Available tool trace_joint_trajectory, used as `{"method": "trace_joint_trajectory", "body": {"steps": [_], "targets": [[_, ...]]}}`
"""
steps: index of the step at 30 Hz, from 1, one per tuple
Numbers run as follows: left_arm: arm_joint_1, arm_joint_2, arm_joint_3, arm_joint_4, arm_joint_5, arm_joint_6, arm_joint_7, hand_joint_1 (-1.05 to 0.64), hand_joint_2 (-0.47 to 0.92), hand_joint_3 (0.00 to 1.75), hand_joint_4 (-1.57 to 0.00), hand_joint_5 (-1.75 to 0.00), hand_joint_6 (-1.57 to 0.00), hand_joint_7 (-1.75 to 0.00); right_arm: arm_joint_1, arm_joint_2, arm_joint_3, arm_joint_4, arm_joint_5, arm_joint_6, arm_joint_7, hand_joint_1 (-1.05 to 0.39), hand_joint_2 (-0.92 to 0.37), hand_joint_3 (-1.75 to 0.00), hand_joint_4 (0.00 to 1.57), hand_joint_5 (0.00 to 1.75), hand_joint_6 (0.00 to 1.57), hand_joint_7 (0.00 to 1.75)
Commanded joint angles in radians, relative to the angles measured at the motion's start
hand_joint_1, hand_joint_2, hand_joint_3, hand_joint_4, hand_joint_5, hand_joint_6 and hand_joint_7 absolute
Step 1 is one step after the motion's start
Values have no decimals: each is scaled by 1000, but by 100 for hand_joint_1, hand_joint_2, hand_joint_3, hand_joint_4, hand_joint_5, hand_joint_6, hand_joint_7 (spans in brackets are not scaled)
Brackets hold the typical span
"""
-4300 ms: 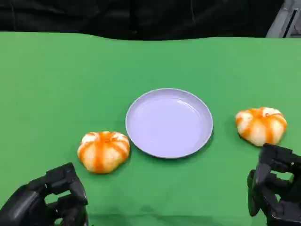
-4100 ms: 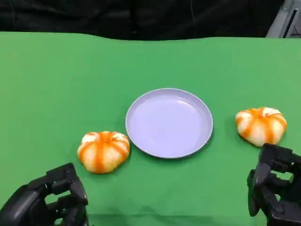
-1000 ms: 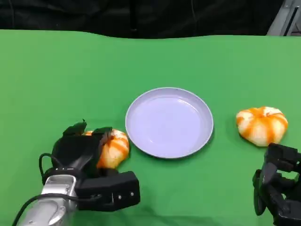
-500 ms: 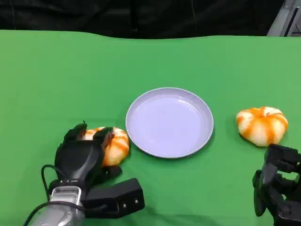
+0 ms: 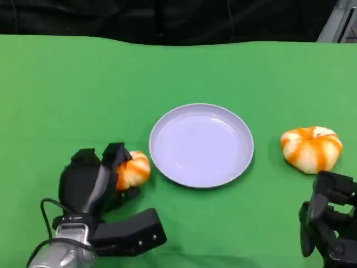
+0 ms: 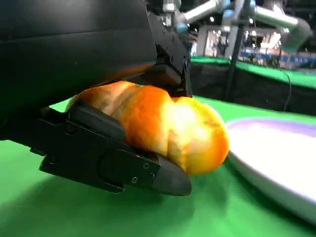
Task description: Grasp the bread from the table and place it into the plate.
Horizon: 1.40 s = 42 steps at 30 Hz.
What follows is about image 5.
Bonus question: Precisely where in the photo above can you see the green table cloth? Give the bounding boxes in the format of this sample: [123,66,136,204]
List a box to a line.
[0,33,357,268]

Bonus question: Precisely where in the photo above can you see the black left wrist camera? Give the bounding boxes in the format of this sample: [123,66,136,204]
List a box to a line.
[90,208,167,256]

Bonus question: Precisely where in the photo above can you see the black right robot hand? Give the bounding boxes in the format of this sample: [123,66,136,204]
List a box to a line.
[298,170,357,268]

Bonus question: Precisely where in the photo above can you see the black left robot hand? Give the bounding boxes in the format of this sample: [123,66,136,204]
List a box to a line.
[58,142,142,222]

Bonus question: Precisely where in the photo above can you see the large orange white bread roll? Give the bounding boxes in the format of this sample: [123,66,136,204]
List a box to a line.
[280,126,343,174]

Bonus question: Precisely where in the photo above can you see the lilac plate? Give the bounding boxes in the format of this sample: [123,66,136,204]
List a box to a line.
[148,103,255,189]

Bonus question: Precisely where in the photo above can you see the silver metal frame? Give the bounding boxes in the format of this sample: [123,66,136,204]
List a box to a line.
[316,0,357,44]

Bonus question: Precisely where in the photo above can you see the black curtain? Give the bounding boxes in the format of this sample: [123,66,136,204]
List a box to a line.
[0,0,335,47]

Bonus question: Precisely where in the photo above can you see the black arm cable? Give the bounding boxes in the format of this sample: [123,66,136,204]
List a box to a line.
[40,198,73,241]

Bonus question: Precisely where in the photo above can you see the small orange white bread roll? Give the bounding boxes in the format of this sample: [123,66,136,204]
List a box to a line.
[115,150,152,191]

